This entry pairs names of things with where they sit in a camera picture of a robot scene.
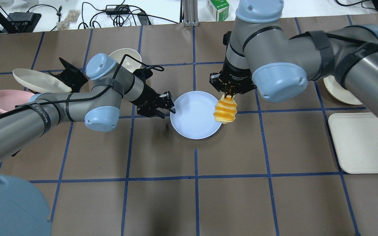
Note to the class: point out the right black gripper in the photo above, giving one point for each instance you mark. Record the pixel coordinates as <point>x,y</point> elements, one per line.
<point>236,74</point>

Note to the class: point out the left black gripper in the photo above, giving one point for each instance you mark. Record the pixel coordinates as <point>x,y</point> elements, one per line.
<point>146,98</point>

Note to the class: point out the yellow croissant bread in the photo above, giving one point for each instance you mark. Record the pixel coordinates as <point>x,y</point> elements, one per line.
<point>225,109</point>

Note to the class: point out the blue plate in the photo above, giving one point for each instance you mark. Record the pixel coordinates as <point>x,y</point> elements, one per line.
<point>193,117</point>

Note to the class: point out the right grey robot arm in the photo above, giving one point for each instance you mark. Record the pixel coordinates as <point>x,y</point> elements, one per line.
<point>259,56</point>

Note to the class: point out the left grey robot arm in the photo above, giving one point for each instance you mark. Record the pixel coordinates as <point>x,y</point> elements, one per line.
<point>24,210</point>

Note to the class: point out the black plate rack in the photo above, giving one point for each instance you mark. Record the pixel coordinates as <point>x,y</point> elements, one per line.
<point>71,76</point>

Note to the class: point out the cream plate with lemon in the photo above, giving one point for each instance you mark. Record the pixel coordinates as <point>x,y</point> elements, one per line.
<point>339,93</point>

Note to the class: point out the cream plate in rack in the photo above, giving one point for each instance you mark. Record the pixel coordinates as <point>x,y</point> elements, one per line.
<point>39,82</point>

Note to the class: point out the pink plate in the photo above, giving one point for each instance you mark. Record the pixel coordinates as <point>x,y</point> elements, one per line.
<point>10,98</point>

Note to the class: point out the white bowl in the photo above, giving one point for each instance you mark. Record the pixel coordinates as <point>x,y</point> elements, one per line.
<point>128,63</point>

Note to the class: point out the green white box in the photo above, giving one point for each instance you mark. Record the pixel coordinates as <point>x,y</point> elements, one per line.
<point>219,9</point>

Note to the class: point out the black power adapter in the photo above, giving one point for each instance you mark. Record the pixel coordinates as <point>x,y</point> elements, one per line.
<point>117,9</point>

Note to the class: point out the cream rectangular tray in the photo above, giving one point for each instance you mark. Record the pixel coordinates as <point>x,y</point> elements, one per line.
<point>355,138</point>

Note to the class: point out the aluminium frame post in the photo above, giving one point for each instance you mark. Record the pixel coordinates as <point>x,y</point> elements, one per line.
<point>189,13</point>

